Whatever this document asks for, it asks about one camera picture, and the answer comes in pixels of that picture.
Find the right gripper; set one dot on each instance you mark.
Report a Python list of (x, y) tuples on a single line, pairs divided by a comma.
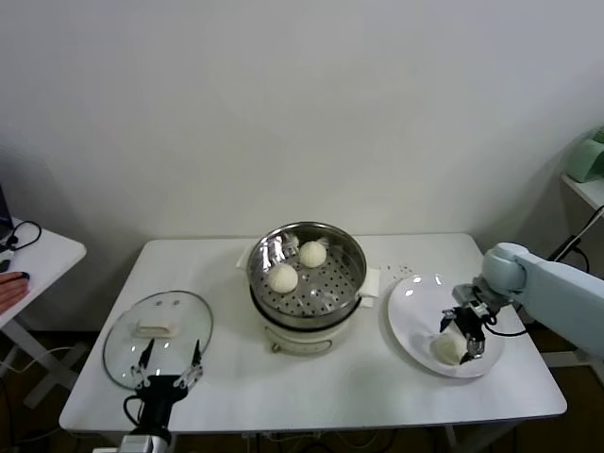
[(469, 316)]

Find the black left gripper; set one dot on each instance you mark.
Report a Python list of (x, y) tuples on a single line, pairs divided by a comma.
[(158, 391)]

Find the white steamed baozi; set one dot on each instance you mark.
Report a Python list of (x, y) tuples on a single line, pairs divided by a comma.
[(283, 278), (313, 255), (446, 349)]

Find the dark blue computer mouse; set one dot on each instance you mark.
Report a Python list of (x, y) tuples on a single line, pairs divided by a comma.
[(24, 275)]

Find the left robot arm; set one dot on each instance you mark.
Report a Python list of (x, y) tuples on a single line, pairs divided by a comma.
[(141, 443)]

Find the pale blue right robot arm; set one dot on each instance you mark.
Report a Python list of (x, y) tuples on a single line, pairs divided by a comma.
[(557, 288)]

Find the stainless steel steamer basket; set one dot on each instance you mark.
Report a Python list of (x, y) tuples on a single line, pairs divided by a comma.
[(264, 264)]

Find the bare person hand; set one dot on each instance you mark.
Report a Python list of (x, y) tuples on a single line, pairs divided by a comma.
[(10, 292)]

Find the white round plate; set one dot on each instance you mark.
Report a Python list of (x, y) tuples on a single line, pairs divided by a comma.
[(415, 307)]

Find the white table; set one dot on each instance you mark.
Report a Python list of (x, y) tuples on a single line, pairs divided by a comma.
[(236, 387)]

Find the cream electric cooking pot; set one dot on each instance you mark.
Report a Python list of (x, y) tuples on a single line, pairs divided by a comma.
[(302, 340)]

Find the white side desk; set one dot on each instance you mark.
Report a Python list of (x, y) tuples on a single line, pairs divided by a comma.
[(47, 255)]

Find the white shelf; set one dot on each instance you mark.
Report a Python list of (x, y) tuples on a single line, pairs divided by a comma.
[(587, 189)]

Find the pale green appliance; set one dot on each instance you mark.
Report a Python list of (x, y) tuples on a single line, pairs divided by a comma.
[(585, 156)]

